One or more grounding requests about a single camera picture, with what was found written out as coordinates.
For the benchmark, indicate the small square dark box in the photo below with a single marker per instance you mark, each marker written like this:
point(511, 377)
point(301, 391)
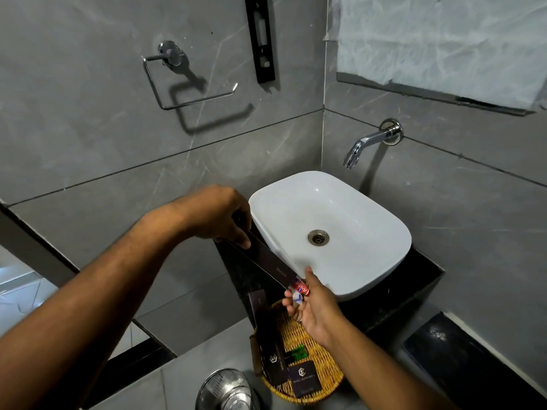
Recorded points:
point(304, 379)

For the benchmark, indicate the black metal wall bracket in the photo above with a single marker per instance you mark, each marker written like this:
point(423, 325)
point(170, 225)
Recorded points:
point(260, 46)

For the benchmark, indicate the small red white toothpaste tube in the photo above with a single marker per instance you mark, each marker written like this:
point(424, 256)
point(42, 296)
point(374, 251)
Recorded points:
point(301, 289)

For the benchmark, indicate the white paper sheet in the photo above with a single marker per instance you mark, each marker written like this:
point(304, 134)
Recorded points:
point(436, 42)

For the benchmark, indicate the steel bowl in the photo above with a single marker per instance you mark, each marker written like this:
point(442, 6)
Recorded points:
point(224, 390)

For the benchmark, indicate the chrome wall faucet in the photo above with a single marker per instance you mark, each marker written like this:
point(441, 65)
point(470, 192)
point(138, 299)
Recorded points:
point(367, 142)

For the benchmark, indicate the chrome sink drain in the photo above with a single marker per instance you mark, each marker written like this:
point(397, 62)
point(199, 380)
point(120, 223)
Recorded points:
point(318, 237)

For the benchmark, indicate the green sachet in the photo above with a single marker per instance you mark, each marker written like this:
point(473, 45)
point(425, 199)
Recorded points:
point(295, 353)

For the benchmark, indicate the tall dark amenity box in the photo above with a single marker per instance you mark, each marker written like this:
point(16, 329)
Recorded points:
point(269, 337)

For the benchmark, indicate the person's left hand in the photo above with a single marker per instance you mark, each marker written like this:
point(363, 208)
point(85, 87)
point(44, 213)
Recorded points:
point(209, 211)

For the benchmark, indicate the woven wicker basket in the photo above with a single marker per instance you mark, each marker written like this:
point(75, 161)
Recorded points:
point(318, 362)

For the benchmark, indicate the person's right hand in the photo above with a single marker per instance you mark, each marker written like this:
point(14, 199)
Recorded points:
point(320, 309)

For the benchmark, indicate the person's left forearm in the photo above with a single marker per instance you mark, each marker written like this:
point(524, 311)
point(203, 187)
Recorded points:
point(94, 307)

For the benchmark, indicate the person's right thumb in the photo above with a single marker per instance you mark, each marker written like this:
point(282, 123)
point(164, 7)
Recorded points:
point(312, 280)

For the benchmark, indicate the person's right forearm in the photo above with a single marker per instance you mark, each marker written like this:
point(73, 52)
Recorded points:
point(376, 371)

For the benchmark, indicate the white ceramic sink basin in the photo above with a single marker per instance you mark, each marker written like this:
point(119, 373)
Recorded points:
point(354, 251)

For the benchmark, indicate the person's left thumb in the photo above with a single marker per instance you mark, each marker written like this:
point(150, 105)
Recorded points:
point(239, 238)

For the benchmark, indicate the long dark brown box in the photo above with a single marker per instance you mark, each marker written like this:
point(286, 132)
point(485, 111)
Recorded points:
point(267, 260)

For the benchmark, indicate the black mirror frame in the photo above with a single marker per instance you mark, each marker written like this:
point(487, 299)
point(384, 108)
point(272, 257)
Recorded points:
point(427, 93)

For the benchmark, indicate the dark door frame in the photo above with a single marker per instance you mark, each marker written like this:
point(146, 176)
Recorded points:
point(128, 367)

